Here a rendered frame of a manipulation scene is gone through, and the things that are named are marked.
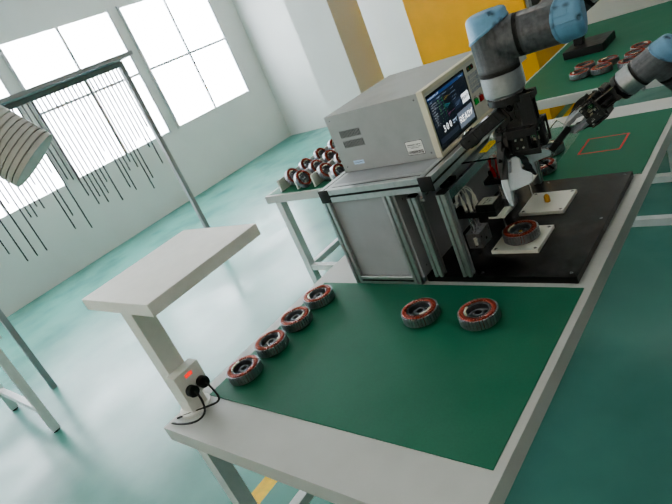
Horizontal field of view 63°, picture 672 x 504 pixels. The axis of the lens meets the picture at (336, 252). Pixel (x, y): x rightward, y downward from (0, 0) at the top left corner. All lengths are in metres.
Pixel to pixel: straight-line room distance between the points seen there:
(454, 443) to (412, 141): 0.90
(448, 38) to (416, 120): 3.98
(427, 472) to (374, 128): 1.04
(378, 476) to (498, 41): 0.88
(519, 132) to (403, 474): 0.71
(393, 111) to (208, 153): 7.21
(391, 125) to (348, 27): 4.07
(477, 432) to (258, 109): 8.65
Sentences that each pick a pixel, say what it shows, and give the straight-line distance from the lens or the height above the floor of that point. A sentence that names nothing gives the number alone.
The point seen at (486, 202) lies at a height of 0.92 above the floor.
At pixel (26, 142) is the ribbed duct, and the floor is 1.61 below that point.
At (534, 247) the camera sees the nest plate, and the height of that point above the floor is 0.78.
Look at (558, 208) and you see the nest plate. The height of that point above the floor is 0.78.
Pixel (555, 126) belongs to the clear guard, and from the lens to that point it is 1.83.
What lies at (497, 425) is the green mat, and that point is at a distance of 1.25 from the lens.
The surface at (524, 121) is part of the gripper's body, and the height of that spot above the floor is 1.30.
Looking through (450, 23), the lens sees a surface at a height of 1.09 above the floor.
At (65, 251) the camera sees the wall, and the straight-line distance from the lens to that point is 7.66.
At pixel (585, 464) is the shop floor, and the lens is 2.15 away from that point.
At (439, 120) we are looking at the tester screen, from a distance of 1.70.
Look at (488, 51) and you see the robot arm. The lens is 1.07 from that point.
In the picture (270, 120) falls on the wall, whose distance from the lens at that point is 9.71.
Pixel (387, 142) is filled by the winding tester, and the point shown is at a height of 1.19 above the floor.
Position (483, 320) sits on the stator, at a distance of 1.49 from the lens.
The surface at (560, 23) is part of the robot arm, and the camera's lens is 1.05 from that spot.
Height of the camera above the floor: 1.61
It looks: 22 degrees down
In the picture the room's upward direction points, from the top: 24 degrees counter-clockwise
